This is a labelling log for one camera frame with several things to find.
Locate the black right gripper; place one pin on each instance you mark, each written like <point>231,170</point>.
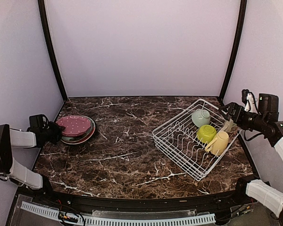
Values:
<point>233,107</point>

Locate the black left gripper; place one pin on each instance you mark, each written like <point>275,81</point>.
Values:
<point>58,129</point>

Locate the patterned beige tall mug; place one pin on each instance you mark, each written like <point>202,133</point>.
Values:
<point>230,126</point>

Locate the pale green flower plate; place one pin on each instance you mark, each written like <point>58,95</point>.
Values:
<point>80,137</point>

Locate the pink polka dot plate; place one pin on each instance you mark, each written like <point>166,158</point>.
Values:
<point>74,125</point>

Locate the red teal floral plate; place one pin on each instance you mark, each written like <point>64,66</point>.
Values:
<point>85,139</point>

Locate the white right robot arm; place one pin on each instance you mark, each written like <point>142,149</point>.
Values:
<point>266,186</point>

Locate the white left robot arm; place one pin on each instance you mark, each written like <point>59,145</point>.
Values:
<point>35,137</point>

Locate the lime green bowl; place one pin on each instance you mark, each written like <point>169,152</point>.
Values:
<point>206,133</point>

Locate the light teal bowl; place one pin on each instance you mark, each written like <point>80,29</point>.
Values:
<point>200,117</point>

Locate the yellow mug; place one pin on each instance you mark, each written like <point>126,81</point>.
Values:
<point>218,144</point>

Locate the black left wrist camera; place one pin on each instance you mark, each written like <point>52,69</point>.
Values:
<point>38,123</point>

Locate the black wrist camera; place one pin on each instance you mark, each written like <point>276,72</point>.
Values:
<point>38,123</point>
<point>268,103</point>

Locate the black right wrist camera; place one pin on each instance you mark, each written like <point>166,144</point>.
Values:
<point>268,103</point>

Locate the white wire dish rack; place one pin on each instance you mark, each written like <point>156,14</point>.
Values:
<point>177,138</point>

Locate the black front table rail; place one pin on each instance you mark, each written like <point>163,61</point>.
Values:
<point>222,204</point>

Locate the white slotted cable duct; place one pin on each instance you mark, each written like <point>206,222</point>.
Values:
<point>112,218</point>

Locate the black right corner post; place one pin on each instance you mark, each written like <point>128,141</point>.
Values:
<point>234,51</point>

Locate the black corner post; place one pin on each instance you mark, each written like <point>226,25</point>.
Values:
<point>234,51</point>
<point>50,49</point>

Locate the black left corner post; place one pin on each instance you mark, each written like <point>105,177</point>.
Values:
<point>50,49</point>

